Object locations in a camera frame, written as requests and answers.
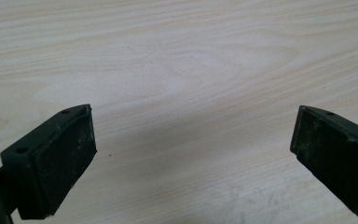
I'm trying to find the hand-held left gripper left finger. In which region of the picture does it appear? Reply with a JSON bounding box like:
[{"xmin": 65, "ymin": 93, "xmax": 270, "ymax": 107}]
[{"xmin": 0, "ymin": 104, "xmax": 98, "ymax": 221}]

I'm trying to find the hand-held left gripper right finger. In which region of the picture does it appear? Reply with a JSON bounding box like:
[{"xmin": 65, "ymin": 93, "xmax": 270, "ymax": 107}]
[{"xmin": 289, "ymin": 105, "xmax": 358, "ymax": 222}]

